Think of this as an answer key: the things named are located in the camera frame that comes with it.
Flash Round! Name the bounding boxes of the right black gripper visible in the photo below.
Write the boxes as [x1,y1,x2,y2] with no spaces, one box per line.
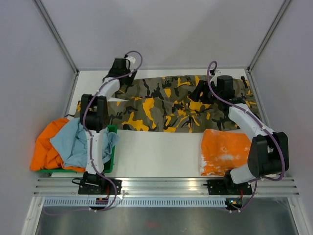
[189,80,222,105]

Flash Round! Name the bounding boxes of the camouflage trousers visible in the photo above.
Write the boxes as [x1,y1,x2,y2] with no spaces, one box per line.
[74,74,259,134]

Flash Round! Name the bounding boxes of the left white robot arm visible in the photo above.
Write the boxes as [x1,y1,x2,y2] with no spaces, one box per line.
[78,55,137,195]

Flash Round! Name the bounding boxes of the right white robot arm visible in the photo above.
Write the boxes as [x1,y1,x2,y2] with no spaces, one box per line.
[190,75,289,195]

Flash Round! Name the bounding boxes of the folded orange trousers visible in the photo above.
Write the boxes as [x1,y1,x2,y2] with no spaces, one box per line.
[200,129,251,176]

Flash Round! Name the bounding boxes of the green plastic bin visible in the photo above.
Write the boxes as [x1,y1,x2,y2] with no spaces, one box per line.
[37,125,117,174]

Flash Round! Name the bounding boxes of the light blue garment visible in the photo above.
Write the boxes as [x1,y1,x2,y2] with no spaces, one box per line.
[50,118,119,168]

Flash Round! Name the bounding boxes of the orange garment in bin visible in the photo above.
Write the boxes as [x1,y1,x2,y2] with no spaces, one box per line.
[30,118,85,173]

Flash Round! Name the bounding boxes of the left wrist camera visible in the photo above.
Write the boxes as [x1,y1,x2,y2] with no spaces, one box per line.
[124,55,136,64]

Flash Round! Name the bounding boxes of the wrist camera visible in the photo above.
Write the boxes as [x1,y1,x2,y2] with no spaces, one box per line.
[213,70,221,75]
[124,55,136,64]

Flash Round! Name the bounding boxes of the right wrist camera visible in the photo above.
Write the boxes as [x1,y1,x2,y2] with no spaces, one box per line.
[213,70,221,75]

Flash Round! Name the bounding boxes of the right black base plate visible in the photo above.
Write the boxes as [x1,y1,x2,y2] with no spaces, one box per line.
[203,179,252,196]

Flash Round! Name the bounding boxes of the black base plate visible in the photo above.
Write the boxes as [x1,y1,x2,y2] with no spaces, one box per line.
[71,172,115,195]
[203,179,252,196]

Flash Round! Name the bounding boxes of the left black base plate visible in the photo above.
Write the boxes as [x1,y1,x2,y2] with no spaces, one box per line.
[71,172,115,195]

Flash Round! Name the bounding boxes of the aluminium rail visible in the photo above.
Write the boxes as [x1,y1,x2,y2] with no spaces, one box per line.
[33,177,299,197]

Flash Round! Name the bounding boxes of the white slotted cable duct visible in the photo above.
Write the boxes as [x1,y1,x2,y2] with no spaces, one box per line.
[44,197,226,208]

